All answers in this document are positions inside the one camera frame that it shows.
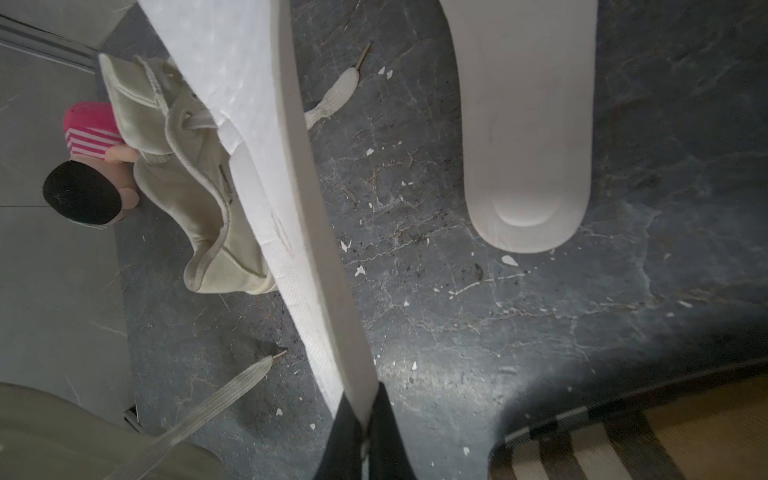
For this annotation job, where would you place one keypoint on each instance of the cream sneaker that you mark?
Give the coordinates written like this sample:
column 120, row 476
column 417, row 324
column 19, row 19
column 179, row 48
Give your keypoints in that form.
column 184, row 169
column 46, row 437

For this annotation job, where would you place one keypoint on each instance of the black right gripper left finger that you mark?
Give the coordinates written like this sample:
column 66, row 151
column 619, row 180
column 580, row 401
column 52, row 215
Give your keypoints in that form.
column 342, row 458

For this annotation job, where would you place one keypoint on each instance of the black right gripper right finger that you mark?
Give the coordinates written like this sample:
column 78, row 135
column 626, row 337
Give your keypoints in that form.
column 387, row 457

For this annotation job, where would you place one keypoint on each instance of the pink plush doll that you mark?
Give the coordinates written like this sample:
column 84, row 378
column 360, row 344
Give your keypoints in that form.
column 95, row 187

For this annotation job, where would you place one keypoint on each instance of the white shoe insole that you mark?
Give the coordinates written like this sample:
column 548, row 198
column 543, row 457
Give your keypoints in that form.
column 238, row 57
column 526, row 76

